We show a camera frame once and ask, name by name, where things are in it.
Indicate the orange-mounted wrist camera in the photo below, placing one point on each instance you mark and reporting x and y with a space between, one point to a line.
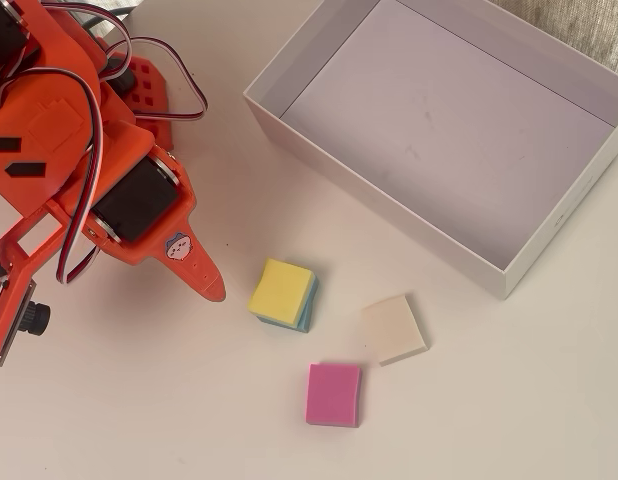
34 317

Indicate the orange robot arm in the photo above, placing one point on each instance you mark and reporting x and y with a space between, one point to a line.
39 100

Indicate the yellow foam cuboid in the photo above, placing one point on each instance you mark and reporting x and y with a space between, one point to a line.
281 287

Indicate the pink foam cuboid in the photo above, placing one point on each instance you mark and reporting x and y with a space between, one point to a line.
334 395

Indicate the white foam cuboid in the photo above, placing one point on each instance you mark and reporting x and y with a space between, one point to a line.
391 327

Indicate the white cardboard box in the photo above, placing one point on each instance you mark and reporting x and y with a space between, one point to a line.
439 150

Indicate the beige woven curtain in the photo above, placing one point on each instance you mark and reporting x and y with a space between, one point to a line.
589 30

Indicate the orange gripper black motor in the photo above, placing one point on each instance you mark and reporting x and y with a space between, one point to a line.
134 212

